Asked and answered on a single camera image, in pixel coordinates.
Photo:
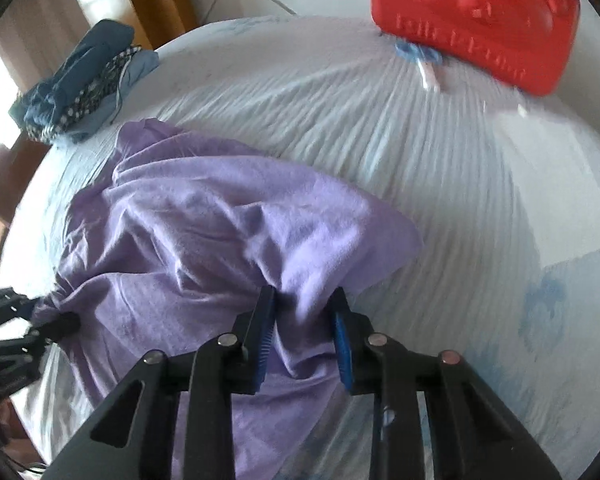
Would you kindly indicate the light blue garment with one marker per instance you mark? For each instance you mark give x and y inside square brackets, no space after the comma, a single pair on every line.
[137,67]

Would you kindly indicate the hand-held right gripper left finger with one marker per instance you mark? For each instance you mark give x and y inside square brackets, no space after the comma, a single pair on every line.
[266,340]

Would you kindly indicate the white bed sheet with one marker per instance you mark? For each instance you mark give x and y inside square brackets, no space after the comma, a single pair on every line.
[455,200]

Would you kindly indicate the wooden frame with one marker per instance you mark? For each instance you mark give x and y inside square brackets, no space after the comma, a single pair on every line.
[152,2]

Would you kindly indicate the purple printed t-shirt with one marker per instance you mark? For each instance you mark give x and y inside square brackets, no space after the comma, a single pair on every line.
[200,230]

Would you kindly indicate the dark blue garment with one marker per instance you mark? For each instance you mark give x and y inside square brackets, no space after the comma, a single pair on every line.
[87,55]

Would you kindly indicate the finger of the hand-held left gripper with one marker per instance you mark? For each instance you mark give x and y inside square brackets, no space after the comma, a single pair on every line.
[55,324]
[7,305]

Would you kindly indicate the red plastic basket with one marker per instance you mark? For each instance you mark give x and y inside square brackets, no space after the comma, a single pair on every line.
[475,15]

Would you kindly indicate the checkered cloth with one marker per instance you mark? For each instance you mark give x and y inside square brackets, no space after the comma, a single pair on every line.
[92,87]

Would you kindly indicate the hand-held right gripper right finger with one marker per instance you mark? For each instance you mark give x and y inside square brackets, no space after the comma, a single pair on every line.
[341,355]

